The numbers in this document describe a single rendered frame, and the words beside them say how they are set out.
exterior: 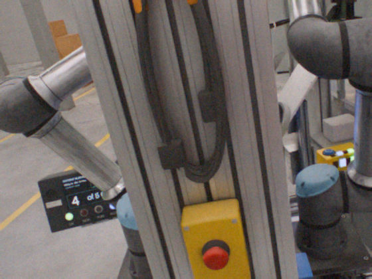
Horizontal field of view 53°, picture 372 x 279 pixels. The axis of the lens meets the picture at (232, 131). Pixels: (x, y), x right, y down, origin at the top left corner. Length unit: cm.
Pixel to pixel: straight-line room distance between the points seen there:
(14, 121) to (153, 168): 45
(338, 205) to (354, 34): 46
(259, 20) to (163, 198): 30
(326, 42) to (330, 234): 55
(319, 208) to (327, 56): 44
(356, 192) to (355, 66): 38
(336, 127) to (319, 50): 138
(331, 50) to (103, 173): 71
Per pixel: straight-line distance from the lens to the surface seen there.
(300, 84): 192
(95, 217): 141
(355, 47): 75
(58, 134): 107
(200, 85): 51
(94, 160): 110
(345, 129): 213
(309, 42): 76
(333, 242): 108
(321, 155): 155
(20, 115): 93
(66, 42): 966
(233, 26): 50
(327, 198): 100
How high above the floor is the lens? 177
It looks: 22 degrees down
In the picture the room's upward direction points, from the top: 10 degrees counter-clockwise
